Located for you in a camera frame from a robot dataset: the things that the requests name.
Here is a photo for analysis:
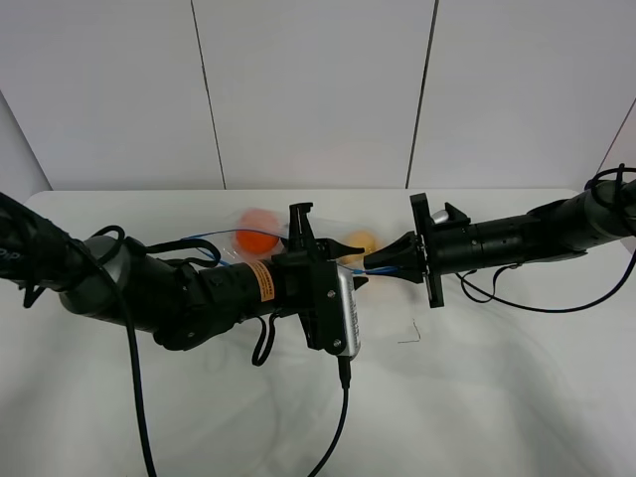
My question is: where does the black left camera cable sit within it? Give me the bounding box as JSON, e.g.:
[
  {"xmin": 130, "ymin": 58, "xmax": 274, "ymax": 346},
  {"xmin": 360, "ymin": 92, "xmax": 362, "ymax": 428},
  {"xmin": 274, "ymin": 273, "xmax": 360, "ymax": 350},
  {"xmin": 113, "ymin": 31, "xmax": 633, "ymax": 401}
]
[{"xmin": 305, "ymin": 355, "xmax": 355, "ymax": 477}]

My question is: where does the yellow pear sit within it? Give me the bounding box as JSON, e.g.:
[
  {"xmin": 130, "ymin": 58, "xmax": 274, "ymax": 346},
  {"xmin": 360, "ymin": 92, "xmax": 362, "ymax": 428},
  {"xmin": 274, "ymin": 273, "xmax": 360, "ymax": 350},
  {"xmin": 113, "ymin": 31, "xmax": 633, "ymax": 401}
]
[{"xmin": 340, "ymin": 230, "xmax": 383, "ymax": 265}]

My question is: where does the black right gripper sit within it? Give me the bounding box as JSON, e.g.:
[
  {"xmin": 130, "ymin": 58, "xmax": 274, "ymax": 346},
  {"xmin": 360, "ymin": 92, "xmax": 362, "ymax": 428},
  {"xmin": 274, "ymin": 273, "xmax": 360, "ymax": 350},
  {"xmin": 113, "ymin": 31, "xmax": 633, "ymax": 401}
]
[{"xmin": 364, "ymin": 193, "xmax": 471, "ymax": 308}]

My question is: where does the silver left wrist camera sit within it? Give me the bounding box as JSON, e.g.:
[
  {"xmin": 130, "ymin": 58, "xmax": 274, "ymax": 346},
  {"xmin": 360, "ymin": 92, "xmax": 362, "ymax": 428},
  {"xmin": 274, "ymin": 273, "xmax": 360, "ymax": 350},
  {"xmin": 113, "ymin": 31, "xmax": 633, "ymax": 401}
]
[{"xmin": 337, "ymin": 267, "xmax": 361, "ymax": 359}]

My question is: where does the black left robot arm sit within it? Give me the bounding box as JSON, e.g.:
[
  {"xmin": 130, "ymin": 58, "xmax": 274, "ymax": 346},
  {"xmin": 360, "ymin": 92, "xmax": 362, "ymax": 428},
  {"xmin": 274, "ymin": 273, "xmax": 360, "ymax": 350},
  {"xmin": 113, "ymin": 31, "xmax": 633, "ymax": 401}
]
[{"xmin": 1, "ymin": 197, "xmax": 361, "ymax": 358}]

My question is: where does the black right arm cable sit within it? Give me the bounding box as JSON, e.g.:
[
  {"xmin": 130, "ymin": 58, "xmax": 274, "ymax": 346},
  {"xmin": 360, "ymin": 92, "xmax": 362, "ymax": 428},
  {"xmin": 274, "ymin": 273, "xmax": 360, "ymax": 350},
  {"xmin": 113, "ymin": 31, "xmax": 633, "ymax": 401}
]
[{"xmin": 459, "ymin": 166, "xmax": 636, "ymax": 314}]

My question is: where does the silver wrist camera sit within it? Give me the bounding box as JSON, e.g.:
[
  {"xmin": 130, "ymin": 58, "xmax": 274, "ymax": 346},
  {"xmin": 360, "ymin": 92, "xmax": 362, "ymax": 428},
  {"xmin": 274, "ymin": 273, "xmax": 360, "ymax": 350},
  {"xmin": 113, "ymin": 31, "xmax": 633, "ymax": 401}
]
[
  {"xmin": 337, "ymin": 267, "xmax": 361, "ymax": 359},
  {"xmin": 431, "ymin": 210, "xmax": 449, "ymax": 225}
]

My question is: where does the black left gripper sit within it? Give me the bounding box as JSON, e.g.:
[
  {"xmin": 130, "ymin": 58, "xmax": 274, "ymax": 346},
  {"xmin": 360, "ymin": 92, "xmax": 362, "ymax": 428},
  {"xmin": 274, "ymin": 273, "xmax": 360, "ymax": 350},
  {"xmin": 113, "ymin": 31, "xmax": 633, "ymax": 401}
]
[{"xmin": 271, "ymin": 203, "xmax": 369, "ymax": 354}]

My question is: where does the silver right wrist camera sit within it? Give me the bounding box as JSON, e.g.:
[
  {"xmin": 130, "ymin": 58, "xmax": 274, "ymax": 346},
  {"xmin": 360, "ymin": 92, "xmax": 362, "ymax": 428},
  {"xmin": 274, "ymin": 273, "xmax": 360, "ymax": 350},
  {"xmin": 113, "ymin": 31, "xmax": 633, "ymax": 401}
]
[{"xmin": 431, "ymin": 210, "xmax": 449, "ymax": 225}]

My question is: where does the orange fruit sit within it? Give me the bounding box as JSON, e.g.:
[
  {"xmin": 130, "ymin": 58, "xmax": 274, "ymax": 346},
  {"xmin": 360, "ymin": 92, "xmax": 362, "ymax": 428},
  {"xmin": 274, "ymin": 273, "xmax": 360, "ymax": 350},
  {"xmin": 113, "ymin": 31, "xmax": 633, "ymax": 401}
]
[{"xmin": 236, "ymin": 209, "xmax": 279, "ymax": 255}]

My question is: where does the clear bag with blue zipper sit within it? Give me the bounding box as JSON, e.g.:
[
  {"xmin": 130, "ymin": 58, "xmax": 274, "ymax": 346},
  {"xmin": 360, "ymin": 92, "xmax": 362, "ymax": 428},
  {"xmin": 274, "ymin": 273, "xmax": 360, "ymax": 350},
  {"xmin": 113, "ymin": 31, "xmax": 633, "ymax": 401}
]
[{"xmin": 181, "ymin": 214, "xmax": 421, "ymax": 301}]

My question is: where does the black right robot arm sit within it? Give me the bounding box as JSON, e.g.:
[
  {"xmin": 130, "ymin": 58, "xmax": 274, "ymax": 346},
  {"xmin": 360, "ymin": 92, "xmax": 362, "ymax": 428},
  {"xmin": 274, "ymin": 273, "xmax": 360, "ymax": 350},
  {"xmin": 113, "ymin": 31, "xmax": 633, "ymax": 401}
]
[{"xmin": 364, "ymin": 167, "xmax": 635, "ymax": 308}]

